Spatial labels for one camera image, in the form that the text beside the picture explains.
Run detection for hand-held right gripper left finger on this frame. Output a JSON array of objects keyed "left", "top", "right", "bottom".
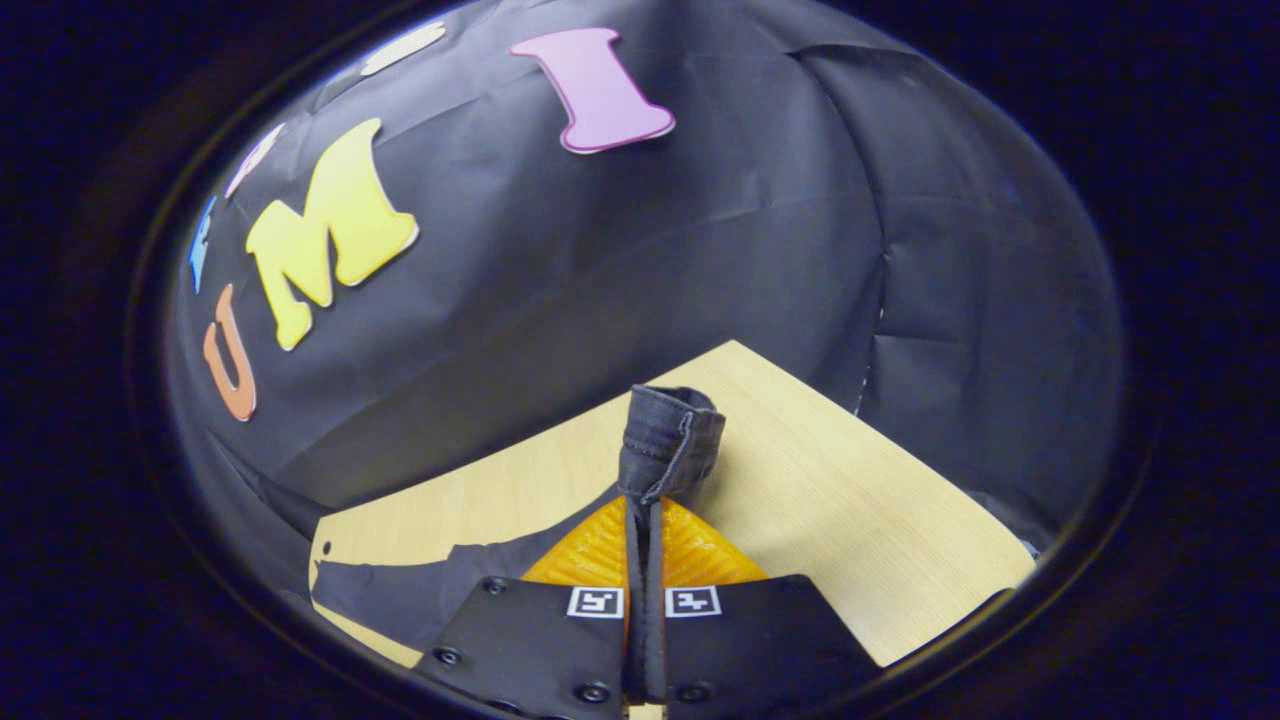
[{"left": 415, "top": 497, "right": 648, "bottom": 717}]

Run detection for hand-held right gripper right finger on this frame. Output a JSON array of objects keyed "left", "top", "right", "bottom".
[{"left": 650, "top": 497, "right": 883, "bottom": 717}]

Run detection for dark grey jeans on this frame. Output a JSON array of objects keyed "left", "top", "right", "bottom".
[{"left": 310, "top": 385, "right": 727, "bottom": 653}]

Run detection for black backdrop cloth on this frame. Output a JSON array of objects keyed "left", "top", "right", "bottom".
[{"left": 165, "top": 0, "right": 1126, "bottom": 601}]

